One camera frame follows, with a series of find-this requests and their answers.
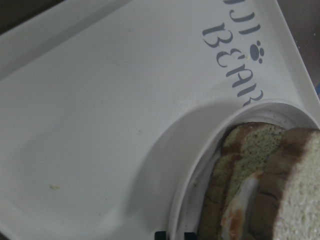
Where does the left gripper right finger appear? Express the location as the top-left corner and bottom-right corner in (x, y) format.
(183, 232), (198, 240)

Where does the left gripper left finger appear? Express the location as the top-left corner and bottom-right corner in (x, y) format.
(154, 231), (167, 240)

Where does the bread slice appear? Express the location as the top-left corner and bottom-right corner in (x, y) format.
(245, 128), (320, 240)
(197, 122), (285, 240)

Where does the white bear tray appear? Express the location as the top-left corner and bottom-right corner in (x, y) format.
(0, 0), (320, 240)

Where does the fried egg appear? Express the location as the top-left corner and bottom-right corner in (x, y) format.
(220, 171), (263, 240)

